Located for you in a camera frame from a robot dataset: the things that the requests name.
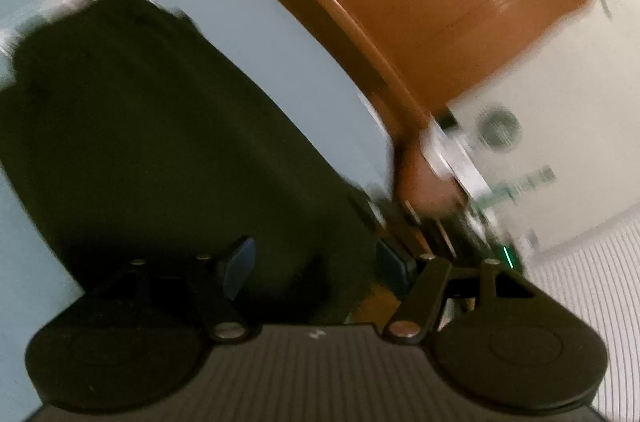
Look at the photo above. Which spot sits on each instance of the white patterned fan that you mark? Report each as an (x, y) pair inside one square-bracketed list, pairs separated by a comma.
[(498, 128)]

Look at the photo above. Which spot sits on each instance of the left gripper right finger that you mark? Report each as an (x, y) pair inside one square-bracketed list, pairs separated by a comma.
[(418, 283)]

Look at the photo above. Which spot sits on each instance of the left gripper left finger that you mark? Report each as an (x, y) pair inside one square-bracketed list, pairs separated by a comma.
[(220, 274)]

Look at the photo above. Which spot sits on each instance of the black drawstring pants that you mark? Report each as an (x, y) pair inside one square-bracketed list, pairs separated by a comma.
[(133, 142)]

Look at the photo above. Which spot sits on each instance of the teal patterned bed sheet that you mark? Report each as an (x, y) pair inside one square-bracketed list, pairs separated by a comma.
[(267, 42)]

